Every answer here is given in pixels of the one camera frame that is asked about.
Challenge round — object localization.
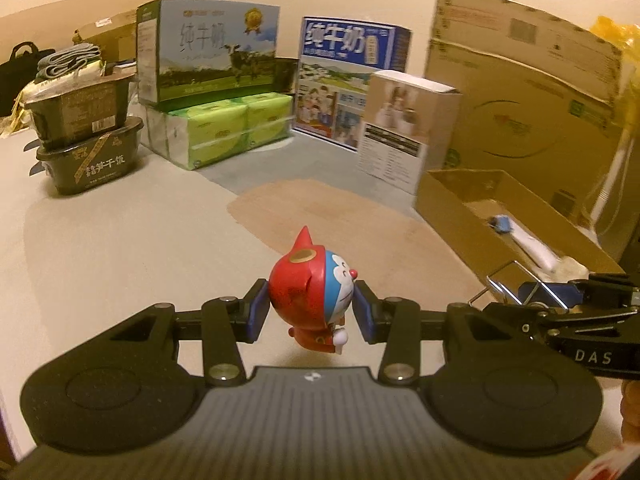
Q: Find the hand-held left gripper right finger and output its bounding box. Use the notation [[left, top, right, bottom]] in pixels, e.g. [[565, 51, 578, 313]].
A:
[[352, 280, 506, 387]]

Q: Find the red blue cat toy figure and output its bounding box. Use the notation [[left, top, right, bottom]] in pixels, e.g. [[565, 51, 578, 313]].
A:
[[269, 226, 358, 355]]

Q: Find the pale plastic packet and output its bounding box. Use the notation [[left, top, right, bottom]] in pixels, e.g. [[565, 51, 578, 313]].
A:
[[22, 60, 118, 100]]

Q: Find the green milk carton box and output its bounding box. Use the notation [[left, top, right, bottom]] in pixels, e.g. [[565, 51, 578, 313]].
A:
[[136, 0, 281, 106]]

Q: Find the yellow plastic bag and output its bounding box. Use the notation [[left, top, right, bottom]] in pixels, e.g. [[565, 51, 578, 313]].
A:
[[590, 15, 640, 128]]

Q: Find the white remote control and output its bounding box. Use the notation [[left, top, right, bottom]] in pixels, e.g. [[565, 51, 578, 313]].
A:
[[500, 220, 562, 272]]

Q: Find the person's right hand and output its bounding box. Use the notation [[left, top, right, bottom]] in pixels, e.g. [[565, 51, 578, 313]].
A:
[[620, 380, 640, 441]]

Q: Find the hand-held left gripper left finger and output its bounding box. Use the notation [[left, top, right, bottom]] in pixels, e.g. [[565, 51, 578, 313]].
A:
[[105, 278, 272, 387]]

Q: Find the green tissue multipack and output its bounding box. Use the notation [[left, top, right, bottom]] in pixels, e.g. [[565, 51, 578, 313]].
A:
[[142, 92, 293, 171]]

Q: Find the white stand pole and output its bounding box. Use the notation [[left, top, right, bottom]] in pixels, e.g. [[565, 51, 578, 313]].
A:
[[594, 127, 632, 243]]

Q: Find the white appliance box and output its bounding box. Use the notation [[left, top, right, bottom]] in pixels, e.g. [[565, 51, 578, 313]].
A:
[[356, 70, 461, 196]]

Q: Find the blue milk carton box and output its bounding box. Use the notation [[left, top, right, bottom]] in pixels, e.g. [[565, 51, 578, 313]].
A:
[[291, 16, 413, 153]]

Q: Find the cream lumpy object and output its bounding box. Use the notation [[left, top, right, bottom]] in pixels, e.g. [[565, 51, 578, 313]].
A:
[[547, 255, 588, 282]]

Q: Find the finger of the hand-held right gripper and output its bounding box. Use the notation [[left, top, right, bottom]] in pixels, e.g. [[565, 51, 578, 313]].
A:
[[517, 272, 640, 307], [482, 299, 640, 342]]

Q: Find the small brown carton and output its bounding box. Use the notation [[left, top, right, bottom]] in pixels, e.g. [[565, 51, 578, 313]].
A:
[[72, 10, 138, 68]]

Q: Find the black bag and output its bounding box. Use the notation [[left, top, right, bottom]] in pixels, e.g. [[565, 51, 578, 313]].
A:
[[0, 42, 56, 117]]

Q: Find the shallow cardboard box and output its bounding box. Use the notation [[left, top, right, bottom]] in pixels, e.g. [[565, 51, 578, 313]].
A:
[[416, 169, 628, 306]]

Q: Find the grey folded strap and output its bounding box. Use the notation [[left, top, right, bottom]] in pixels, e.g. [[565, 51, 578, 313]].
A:
[[36, 44, 102, 81]]

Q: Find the dark instant rice box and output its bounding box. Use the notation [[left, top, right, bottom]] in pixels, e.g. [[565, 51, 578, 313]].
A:
[[36, 116, 145, 196], [24, 72, 133, 143]]

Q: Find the large brown cardboard box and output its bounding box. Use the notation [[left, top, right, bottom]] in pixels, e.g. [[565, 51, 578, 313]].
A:
[[425, 0, 631, 221]]

